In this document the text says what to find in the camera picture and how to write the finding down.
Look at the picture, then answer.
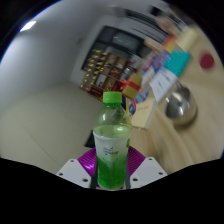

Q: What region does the blue colourful book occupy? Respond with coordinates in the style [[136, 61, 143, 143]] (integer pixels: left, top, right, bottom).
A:
[[127, 88, 152, 115]]

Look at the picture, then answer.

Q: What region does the yellow gift box red ribbon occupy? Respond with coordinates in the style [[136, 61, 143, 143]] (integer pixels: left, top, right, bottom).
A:
[[119, 73, 144, 100]]

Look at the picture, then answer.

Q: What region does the white printed booklet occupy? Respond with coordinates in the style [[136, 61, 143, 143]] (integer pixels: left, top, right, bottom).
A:
[[148, 68, 179, 103]]

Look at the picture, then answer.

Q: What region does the wooden shelf unit with trophies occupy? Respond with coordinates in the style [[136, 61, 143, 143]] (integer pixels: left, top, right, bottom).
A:
[[79, 48, 136, 101]]

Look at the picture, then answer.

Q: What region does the flat round red coaster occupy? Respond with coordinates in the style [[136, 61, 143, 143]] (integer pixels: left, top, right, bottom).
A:
[[199, 49, 215, 70]]

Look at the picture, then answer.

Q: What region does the small cream book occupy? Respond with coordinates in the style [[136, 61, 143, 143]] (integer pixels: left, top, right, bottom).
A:
[[131, 96, 158, 130]]

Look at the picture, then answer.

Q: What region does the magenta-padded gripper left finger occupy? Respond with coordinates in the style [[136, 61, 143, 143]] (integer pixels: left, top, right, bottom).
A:
[[55, 147, 98, 188]]

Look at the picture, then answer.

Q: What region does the stainless steel cup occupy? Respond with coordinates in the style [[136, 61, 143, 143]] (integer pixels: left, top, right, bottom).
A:
[[164, 80, 199, 127]]

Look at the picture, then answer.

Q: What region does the teal book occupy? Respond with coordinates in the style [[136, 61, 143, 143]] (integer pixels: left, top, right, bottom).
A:
[[164, 49, 193, 78]]

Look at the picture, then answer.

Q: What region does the green-capped clear drink bottle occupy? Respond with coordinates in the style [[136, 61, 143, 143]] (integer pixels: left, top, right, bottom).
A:
[[92, 91, 133, 191]]

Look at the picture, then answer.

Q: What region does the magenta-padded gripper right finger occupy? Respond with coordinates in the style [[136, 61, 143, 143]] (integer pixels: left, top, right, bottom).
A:
[[125, 145, 168, 189]]

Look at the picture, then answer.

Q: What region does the ceiling light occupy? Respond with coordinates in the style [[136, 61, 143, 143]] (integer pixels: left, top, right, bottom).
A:
[[19, 20, 38, 33]]

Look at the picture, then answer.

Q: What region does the black framed glass door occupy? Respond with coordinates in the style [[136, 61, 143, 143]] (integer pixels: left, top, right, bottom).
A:
[[81, 24, 151, 71]]

